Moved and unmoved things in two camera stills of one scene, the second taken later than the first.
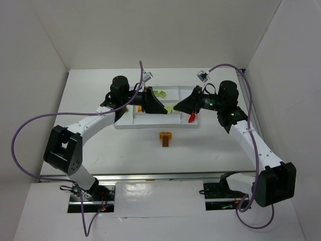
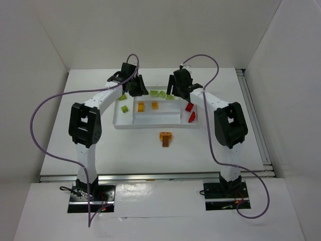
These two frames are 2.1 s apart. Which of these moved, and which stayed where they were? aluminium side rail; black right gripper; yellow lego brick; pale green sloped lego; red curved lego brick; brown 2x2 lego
Moved: black right gripper; pale green sloped lego
Stayed: red curved lego brick; brown 2x2 lego; yellow lego brick; aluminium side rail
